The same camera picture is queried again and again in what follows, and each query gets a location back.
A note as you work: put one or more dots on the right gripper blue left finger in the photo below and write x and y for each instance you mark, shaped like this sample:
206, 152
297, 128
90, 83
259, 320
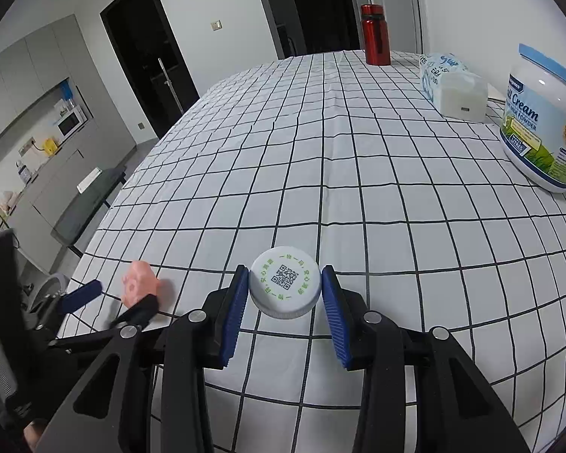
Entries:
230, 316

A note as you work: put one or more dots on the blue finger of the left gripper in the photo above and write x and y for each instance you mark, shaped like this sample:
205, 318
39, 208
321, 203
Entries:
137, 317
80, 297

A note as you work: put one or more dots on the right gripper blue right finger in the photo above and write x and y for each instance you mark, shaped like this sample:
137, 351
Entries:
338, 317

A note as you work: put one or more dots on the pink toy pig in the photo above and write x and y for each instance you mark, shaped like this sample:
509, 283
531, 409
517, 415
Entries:
139, 281

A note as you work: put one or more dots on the white bottle cap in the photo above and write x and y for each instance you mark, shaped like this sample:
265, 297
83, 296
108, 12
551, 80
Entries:
284, 282

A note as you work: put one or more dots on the person's left hand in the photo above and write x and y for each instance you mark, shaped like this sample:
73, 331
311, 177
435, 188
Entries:
33, 433

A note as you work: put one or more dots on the dark glass side table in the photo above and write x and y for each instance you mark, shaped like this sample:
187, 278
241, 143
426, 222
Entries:
83, 208

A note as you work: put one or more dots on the checkered white tablecloth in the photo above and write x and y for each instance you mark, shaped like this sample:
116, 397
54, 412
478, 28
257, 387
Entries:
423, 216

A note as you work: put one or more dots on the white flat box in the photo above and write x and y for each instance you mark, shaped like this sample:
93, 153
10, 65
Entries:
88, 180

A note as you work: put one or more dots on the yellow box on counter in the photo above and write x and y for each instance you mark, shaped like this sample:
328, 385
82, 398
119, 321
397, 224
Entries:
50, 147

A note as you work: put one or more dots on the grey counter cabinet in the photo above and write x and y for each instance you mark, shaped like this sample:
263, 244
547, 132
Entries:
41, 203

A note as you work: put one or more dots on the white microwave oven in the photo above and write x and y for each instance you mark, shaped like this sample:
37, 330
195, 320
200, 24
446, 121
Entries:
69, 124

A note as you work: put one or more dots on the blue water jug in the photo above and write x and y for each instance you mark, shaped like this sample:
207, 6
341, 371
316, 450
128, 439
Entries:
65, 90

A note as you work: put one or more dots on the white tissue pack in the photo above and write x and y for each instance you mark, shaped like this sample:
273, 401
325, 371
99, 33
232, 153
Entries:
453, 90

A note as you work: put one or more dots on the red water bottle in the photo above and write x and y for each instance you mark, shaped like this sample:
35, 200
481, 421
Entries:
375, 32

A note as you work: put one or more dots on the white milk powder tub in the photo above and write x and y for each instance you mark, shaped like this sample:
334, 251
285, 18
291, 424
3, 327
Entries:
533, 130

